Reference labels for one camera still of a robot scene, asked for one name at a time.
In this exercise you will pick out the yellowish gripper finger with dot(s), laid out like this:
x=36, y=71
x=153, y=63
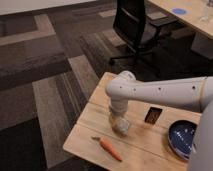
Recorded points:
x=112, y=121
x=127, y=125

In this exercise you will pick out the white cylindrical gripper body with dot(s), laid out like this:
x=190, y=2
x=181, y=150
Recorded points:
x=118, y=107

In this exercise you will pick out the white sponge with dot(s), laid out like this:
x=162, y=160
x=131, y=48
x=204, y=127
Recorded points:
x=120, y=126

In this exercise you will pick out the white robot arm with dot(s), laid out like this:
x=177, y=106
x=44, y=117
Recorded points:
x=193, y=94

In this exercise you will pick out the blue ceramic bowl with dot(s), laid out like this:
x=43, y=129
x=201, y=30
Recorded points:
x=180, y=137

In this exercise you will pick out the orange carrot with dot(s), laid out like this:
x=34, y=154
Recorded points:
x=107, y=146

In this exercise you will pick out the brown rectangular box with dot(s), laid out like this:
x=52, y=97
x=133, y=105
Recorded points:
x=153, y=115

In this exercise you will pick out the black office chair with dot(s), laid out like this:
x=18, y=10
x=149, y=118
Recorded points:
x=132, y=26

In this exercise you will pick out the blue round disc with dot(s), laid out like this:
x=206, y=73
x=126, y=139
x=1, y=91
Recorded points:
x=179, y=11

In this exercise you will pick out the clear glass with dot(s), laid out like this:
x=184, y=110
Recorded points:
x=207, y=11

